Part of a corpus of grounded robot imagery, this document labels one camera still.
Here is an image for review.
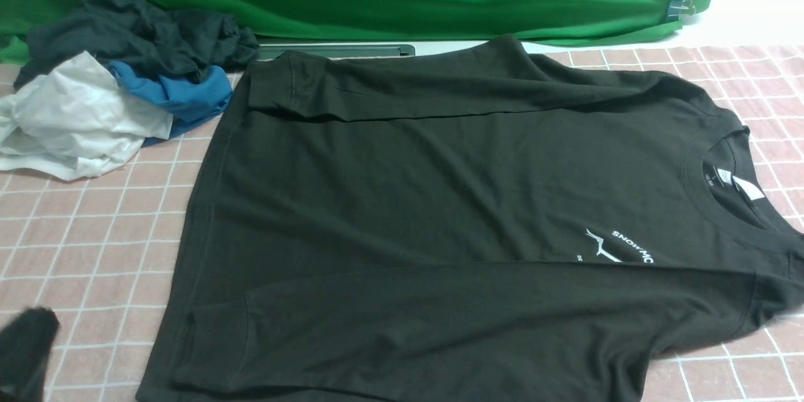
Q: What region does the crumpled black garment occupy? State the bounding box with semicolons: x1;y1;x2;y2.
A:
14;0;259;89

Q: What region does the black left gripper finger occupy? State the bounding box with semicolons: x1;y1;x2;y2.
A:
1;307;60;401

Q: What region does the crumpled white garment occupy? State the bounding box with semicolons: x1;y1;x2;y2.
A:
1;52;173;182

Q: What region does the dark gray long-sleeve shirt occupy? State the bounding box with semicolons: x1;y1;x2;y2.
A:
137;35;802;401

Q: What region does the crumpled blue garment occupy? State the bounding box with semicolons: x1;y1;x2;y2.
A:
108;61;233;147

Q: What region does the dark metal bar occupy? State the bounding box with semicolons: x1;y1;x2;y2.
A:
258;43;416;60

